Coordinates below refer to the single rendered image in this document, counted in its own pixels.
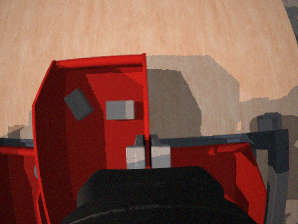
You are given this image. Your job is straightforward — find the red bin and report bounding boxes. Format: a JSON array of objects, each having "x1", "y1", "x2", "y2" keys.
[
  {"x1": 0, "y1": 145, "x2": 48, "y2": 224},
  {"x1": 171, "y1": 143, "x2": 267, "y2": 224},
  {"x1": 32, "y1": 53, "x2": 150, "y2": 224}
]

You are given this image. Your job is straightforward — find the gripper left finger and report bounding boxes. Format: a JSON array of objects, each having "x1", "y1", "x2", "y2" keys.
[{"x1": 126, "y1": 135, "x2": 147, "y2": 169}]

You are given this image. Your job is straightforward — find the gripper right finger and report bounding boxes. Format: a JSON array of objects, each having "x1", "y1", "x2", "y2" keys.
[{"x1": 149, "y1": 134, "x2": 171, "y2": 168}]

